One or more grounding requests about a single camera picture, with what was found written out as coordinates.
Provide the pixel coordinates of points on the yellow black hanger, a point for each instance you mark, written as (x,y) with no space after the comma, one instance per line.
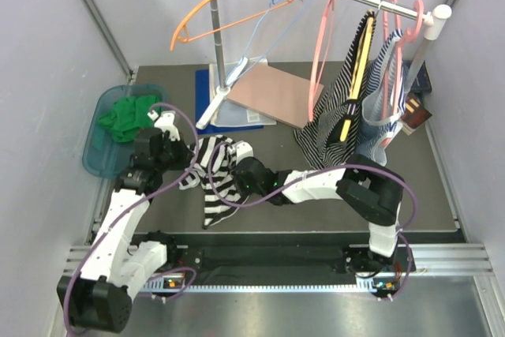
(363,48)

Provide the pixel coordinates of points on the pink hanger far right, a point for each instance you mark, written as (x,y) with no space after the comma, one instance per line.
(410,34)

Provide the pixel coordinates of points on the black white striped tank top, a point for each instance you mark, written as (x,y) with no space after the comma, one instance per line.
(212,171)

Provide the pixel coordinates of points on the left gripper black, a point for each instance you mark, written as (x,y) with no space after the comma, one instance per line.
(185,153)

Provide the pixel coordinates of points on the brown wooden box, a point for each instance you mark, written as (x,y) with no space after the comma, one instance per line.
(415,115)

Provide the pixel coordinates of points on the clothes rack metal white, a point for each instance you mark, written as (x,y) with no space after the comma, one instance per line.
(433,23)

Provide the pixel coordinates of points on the dark blue book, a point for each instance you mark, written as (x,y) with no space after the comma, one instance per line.
(421,84)

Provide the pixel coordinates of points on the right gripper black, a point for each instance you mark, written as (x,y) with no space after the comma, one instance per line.
(238,182)

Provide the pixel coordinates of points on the thin striped black white garment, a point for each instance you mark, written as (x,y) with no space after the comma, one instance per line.
(330,138)

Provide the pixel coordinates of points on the pink brown board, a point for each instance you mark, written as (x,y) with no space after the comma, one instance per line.
(273,93)

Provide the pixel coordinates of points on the orange plastic hanger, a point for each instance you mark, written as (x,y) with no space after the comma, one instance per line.
(181,32)

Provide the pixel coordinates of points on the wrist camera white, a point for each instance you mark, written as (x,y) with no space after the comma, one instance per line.
(240,150)
(166,122)

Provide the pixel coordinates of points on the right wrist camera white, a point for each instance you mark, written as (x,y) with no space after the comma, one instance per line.
(240,150)

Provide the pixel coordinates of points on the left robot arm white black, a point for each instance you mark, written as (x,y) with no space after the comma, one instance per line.
(99,295)

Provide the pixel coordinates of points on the teal plastic bin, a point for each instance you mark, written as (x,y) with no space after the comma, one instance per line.
(102,156)

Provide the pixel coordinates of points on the blue white striped garment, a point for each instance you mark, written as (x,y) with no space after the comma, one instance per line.
(384,101)

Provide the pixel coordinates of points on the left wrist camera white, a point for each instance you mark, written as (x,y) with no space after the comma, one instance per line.
(166,122)

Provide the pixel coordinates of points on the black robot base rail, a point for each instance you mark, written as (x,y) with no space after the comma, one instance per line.
(290,249)

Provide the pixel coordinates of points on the light blue wire hanger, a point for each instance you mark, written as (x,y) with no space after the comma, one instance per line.
(245,63)

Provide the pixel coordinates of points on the green cloth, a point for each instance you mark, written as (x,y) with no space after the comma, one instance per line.
(128,116)

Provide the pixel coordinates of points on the blue mat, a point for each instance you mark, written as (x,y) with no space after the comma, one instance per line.
(202,100)

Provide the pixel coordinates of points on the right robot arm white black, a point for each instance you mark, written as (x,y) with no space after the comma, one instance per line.
(372,191)

